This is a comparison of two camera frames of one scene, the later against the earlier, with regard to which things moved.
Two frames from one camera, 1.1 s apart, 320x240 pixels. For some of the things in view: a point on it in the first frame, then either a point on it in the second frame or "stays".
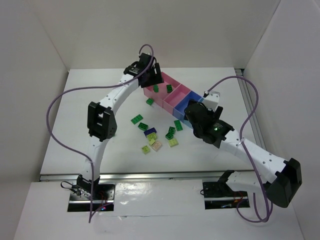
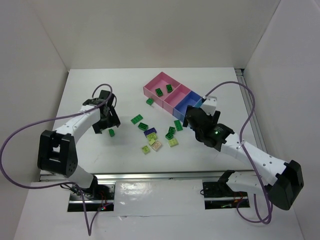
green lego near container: [149, 101] stays
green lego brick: [169, 88] stays
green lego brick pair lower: [169, 136] stays
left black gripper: [152, 78] -> [107, 123]
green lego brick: [155, 88] -> [159, 92]
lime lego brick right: [173, 142] stays
